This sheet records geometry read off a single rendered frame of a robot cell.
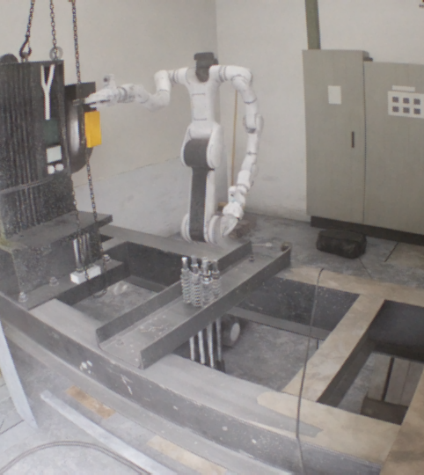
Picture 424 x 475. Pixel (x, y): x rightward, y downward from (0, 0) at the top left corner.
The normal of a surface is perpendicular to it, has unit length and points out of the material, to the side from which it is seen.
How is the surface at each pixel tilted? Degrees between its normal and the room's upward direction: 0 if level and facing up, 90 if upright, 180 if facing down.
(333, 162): 90
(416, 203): 90
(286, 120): 90
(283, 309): 90
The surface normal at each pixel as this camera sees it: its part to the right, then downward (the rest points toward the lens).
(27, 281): 0.82, 0.15
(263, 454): -0.57, 0.29
